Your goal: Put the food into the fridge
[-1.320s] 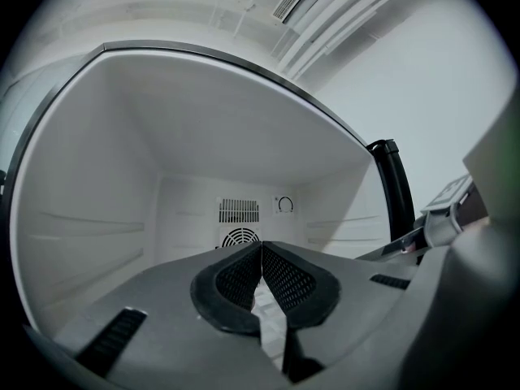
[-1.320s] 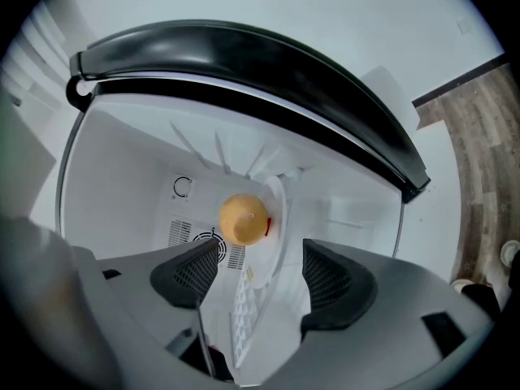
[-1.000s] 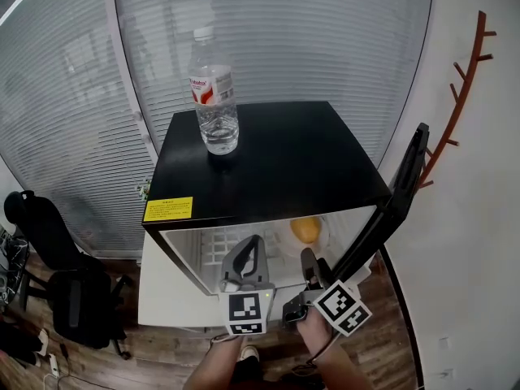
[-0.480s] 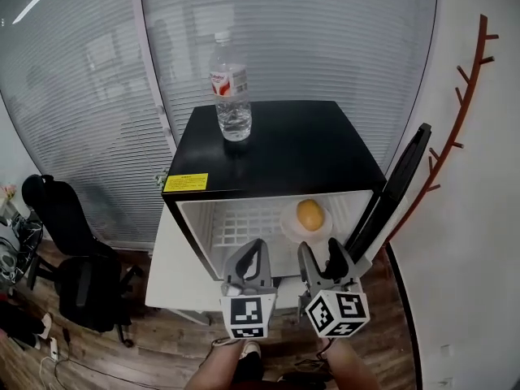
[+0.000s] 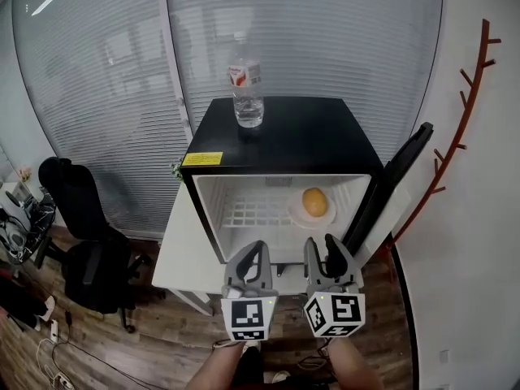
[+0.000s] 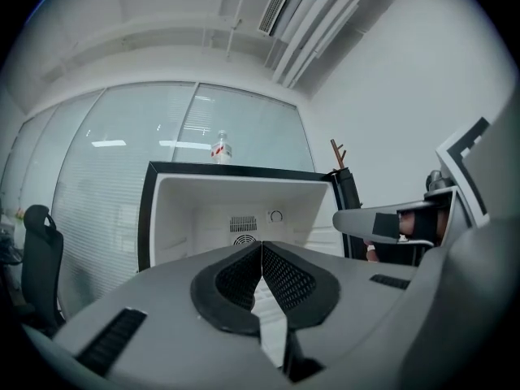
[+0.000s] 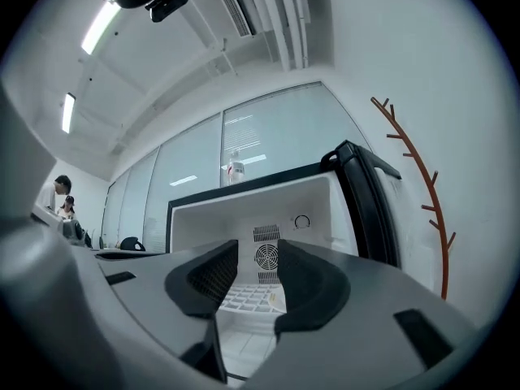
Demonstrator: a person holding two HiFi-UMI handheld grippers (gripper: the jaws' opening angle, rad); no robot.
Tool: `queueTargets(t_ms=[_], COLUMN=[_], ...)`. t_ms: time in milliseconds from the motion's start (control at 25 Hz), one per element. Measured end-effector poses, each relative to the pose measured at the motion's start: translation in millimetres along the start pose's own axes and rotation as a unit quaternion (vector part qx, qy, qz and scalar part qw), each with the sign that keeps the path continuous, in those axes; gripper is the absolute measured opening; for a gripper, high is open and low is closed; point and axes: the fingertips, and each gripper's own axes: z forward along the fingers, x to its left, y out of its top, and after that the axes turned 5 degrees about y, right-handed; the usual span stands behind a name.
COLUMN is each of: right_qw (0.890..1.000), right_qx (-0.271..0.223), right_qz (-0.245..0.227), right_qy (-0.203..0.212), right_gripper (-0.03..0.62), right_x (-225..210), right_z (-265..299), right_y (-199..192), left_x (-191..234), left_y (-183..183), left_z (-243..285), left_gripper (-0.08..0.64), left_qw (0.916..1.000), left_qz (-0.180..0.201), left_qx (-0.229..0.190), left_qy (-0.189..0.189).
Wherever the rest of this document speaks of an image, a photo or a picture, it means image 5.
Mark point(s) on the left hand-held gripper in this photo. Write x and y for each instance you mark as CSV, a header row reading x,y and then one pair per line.
x,y
248,319

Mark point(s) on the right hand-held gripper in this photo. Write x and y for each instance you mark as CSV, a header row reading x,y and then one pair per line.
x,y
335,313

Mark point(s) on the white round plate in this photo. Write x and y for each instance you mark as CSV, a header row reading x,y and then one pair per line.
x,y
298,217

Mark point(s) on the black mini fridge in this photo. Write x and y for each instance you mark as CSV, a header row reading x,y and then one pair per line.
x,y
292,136

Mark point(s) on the person's right forearm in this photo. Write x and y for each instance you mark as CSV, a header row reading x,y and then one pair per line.
x,y
357,366

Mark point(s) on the person's left forearm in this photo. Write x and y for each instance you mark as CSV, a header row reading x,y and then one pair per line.
x,y
217,370

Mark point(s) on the white rectangular table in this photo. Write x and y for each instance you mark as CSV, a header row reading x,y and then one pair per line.
x,y
183,258

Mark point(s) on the person's black trouser leg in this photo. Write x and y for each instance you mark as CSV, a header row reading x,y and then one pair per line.
x,y
250,370

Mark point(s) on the person's white shoe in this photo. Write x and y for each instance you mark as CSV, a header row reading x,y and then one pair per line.
x,y
278,377

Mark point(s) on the small potted plant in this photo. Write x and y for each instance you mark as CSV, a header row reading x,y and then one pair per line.
x,y
177,172

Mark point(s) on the black office chair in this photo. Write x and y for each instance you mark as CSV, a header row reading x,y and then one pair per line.
x,y
95,266

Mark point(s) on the clear plastic water bottle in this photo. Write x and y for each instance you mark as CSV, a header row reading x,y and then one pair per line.
x,y
248,104

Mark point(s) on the black power adapter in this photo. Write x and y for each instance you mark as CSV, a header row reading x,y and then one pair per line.
x,y
68,317

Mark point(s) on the white sock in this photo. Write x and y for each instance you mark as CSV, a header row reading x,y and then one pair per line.
x,y
49,304

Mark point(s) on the white power strip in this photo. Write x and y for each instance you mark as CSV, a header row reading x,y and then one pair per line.
x,y
54,330
61,381

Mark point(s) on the black round marbled table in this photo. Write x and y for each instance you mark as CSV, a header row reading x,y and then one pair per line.
x,y
38,226

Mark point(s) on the red-brown wooden coat rack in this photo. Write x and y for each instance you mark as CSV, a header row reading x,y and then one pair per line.
x,y
473,96

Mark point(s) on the black clothing pile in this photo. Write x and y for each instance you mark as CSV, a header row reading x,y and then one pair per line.
x,y
20,303

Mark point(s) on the white grey headset device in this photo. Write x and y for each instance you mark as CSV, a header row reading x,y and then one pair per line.
x,y
12,238

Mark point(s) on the pink flowers in vase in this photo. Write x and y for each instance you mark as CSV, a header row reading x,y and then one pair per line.
x,y
25,173

